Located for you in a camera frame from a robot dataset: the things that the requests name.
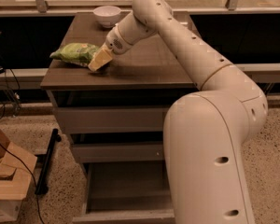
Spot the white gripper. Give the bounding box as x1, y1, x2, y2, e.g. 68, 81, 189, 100
88, 24, 133, 72

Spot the green jalapeno chip bag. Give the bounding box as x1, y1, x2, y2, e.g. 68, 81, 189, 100
50, 43, 99, 67

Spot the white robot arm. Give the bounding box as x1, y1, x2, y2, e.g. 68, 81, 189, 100
89, 0, 268, 224

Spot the grey drawer cabinet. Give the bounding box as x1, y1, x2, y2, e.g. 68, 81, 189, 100
39, 11, 209, 224

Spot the grey top drawer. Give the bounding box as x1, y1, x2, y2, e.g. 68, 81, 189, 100
54, 106, 167, 134

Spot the grey drawer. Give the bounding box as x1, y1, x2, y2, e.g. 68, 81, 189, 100
73, 161, 175, 224
71, 142, 164, 163
54, 106, 167, 134

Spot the grey middle drawer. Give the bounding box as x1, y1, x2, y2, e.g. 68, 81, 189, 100
71, 142, 164, 163

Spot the grey bottom drawer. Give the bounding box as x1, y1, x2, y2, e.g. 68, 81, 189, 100
73, 161, 175, 224

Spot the white ceramic bowl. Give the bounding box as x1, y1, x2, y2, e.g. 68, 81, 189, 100
93, 6, 121, 28

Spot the open cardboard box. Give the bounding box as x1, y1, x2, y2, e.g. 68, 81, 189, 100
0, 129, 36, 222

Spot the black metal stand leg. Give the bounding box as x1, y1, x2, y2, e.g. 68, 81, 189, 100
35, 129, 62, 195

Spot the black cable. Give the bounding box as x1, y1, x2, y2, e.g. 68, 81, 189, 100
0, 132, 47, 224

